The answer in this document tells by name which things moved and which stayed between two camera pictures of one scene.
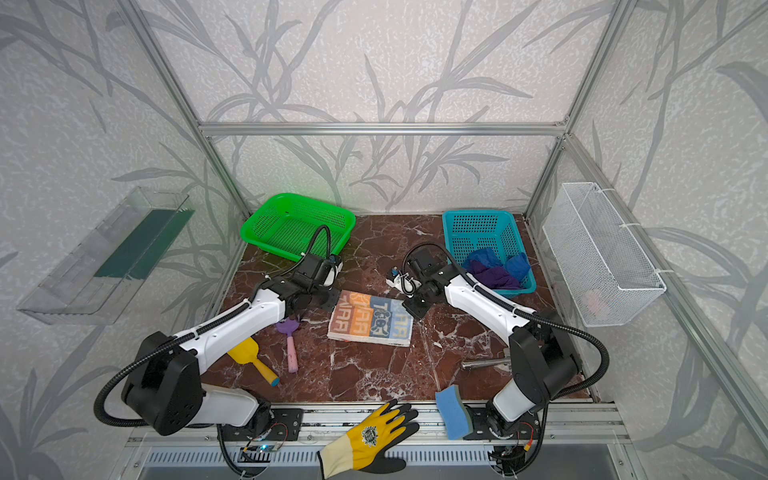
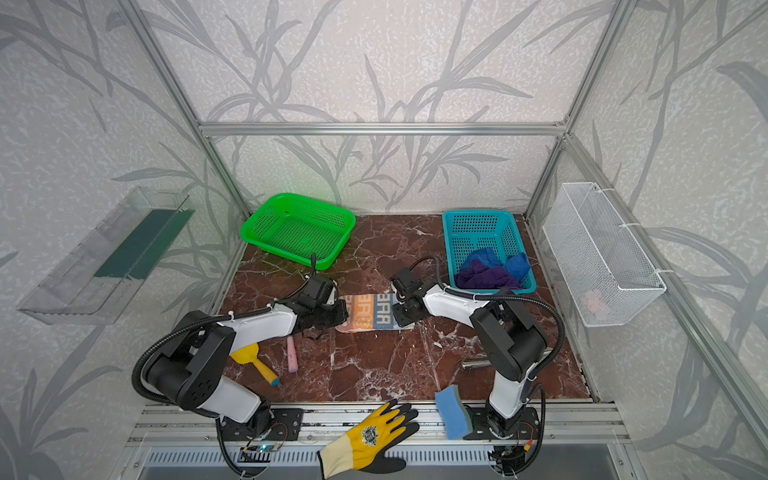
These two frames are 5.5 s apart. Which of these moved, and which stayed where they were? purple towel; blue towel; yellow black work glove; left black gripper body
Moved: left black gripper body
Stayed: purple towel; blue towel; yellow black work glove
